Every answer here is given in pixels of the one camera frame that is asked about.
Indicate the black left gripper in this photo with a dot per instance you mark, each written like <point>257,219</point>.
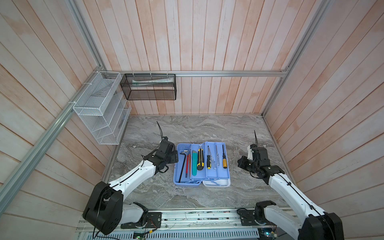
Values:
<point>174,158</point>

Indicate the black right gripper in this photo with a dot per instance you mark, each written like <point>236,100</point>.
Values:
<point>241,160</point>

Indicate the black long hex key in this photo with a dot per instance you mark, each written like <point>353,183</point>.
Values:
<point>185,154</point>

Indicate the red sleeved hex key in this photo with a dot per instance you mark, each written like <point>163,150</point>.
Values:
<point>187,163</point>

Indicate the teal utility knife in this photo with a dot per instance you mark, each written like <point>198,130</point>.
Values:
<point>194,163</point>

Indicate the clear handled tester screwdriver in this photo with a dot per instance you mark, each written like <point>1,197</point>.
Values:
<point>217,156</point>

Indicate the white and blue tool box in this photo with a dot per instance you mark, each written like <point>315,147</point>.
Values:
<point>205,163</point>

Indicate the black yellow small screwdriver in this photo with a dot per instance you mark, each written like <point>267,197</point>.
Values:
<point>209,158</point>

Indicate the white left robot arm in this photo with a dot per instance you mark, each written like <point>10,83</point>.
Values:
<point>105,209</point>

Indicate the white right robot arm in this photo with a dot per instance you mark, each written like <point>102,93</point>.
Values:
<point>311,221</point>

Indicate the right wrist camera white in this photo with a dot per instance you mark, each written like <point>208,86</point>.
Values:
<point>250,152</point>

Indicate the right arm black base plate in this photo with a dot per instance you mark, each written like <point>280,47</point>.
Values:
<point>247,217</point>

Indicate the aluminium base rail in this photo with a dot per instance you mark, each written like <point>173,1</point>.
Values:
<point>190,219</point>

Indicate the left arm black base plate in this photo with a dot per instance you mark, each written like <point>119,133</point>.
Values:
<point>151,220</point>

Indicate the black wire mesh basket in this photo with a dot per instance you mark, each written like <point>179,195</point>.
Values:
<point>151,87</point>

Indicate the white ventilated cable duct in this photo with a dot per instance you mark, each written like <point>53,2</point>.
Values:
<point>209,234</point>

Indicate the white wire mesh shelf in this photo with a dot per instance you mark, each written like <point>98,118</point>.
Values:
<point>102,109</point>

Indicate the aluminium frame horizontal bar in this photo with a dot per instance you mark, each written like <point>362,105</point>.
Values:
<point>220,73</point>

